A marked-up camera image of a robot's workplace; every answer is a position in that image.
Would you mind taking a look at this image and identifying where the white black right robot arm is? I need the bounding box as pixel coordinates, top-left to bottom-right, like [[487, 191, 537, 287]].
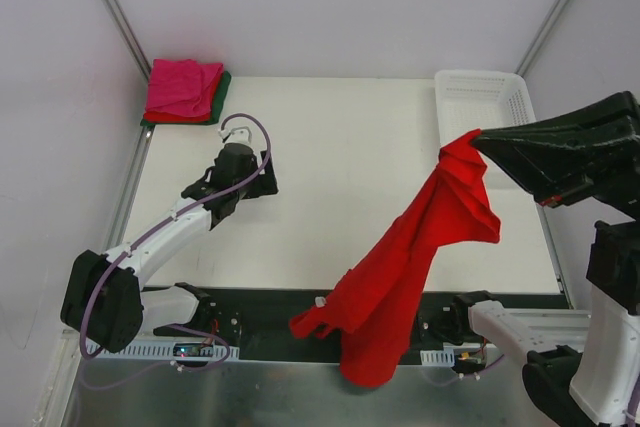
[[430, 91, 639, 426]]

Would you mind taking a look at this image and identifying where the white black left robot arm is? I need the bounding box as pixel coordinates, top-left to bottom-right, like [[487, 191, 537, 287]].
[[60, 142, 278, 353]]

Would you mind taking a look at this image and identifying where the folded green t shirt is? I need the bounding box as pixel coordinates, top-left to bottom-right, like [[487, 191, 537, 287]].
[[140, 71, 232, 127]]

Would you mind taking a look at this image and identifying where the folded pink t shirt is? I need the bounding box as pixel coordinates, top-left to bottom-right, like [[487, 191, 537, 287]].
[[145, 59, 224, 111]]

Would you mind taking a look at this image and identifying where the white perforated plastic basket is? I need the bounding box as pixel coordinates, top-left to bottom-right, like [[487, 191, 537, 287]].
[[433, 69, 538, 192]]

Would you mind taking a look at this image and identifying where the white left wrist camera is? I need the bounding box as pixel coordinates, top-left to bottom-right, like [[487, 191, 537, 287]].
[[218, 126, 252, 146]]

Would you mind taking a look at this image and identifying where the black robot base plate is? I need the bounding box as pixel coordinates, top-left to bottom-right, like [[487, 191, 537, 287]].
[[152, 286, 509, 366]]

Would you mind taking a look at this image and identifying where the aluminium frame post right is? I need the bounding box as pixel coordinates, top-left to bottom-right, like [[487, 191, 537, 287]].
[[515, 0, 573, 77]]

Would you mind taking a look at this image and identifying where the aluminium frame post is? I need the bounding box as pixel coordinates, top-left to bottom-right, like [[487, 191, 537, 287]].
[[101, 0, 151, 81], [515, 0, 573, 77]]

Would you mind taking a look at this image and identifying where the white slotted cable duct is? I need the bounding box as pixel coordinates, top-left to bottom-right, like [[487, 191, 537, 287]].
[[98, 340, 240, 362]]

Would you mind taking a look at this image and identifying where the aluminium frame post left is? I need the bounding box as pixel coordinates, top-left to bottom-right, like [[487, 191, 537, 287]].
[[101, 0, 151, 81]]

